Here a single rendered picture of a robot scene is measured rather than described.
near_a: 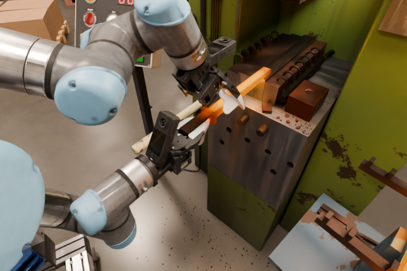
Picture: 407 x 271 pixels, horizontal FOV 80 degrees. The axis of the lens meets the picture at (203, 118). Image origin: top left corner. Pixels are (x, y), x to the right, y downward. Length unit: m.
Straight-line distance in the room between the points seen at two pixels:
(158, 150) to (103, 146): 1.54
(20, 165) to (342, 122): 0.89
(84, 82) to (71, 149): 1.85
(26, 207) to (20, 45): 0.18
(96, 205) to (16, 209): 0.25
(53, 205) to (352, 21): 1.14
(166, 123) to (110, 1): 0.65
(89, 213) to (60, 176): 1.50
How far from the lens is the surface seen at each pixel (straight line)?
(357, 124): 0.95
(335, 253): 0.86
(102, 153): 2.01
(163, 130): 0.53
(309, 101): 0.80
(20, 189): 0.27
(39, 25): 3.41
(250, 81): 0.78
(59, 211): 0.60
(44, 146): 2.27
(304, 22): 1.24
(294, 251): 0.82
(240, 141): 0.95
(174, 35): 0.41
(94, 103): 0.32
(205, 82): 0.54
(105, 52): 0.36
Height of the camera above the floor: 1.43
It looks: 42 degrees down
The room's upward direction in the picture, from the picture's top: straight up
